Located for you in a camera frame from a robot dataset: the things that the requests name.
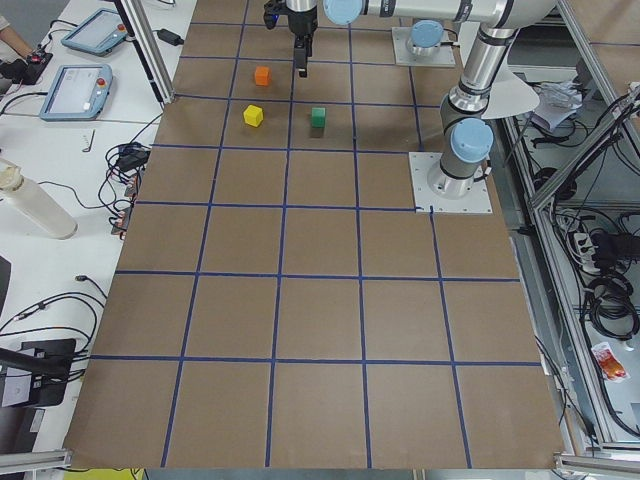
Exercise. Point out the green wooden block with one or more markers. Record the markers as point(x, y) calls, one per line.
point(318, 117)

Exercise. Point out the crumpled white paper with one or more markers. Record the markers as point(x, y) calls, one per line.
point(557, 102)

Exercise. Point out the aluminium frame post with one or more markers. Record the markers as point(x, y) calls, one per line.
point(134, 18)

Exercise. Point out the yellow wooden block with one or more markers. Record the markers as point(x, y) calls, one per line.
point(253, 115)

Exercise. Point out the black power adapter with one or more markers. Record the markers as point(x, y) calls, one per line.
point(170, 37)

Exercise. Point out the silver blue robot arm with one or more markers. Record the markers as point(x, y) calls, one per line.
point(468, 139)
point(426, 37)

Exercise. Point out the blue teach pendant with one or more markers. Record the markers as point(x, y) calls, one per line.
point(77, 93)
point(98, 35)

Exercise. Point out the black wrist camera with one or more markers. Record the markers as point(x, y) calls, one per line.
point(272, 11)

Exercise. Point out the near blue teach pendant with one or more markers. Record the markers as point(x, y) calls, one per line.
point(77, 93)

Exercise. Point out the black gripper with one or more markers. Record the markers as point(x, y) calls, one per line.
point(301, 23)

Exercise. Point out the black joystick controller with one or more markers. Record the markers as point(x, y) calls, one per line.
point(26, 72)

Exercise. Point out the metal hex key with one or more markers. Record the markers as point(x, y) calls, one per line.
point(88, 140)

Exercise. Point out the orange wooden block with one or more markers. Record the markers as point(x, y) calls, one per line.
point(262, 76)

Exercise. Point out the far blue teach pendant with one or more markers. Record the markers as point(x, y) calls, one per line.
point(98, 35)

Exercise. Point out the red snack packet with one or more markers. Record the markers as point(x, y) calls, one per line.
point(610, 366)

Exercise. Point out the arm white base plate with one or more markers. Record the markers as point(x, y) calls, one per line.
point(434, 192)
point(409, 54)

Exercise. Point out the white power strip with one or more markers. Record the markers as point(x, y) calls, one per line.
point(583, 251)

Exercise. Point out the black monitor stand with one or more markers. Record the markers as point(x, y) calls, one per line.
point(37, 374)

